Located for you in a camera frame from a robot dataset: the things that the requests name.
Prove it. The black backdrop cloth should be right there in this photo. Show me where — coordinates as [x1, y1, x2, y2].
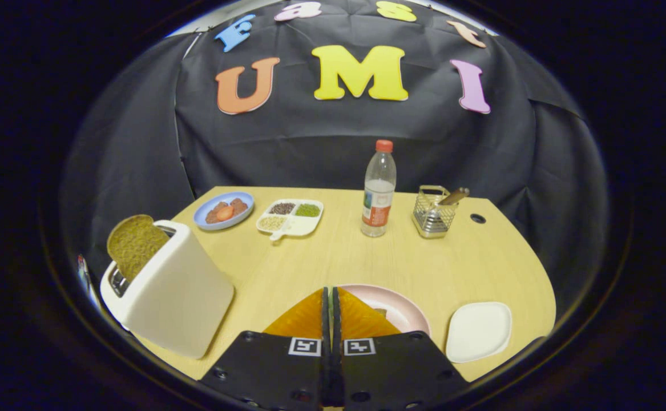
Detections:
[62, 0, 607, 320]

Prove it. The plain brown bread slice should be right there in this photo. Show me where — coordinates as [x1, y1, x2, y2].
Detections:
[107, 215, 170, 283]

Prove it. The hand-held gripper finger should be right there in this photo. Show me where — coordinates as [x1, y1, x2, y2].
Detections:
[200, 287, 332, 411]
[333, 287, 470, 411]

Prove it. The small white plate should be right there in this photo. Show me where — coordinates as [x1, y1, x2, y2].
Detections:
[446, 302, 512, 364]

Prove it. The white toaster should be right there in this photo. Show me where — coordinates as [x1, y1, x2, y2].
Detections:
[100, 220, 235, 359]

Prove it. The clear plastic bottle red cap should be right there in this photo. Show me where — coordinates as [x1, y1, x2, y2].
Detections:
[361, 140, 397, 237]

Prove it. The wooden handled utensil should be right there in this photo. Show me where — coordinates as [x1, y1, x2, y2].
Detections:
[438, 187, 470, 206]

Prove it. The blue plate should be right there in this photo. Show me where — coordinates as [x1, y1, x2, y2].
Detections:
[193, 192, 255, 231]

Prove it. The white divided tray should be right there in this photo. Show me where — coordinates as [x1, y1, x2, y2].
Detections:
[256, 199, 324, 241]

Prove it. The metal wire basket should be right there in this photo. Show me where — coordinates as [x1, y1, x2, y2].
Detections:
[412, 185, 459, 239]

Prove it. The pink plate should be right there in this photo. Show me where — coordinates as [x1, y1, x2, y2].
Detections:
[338, 284, 431, 337]

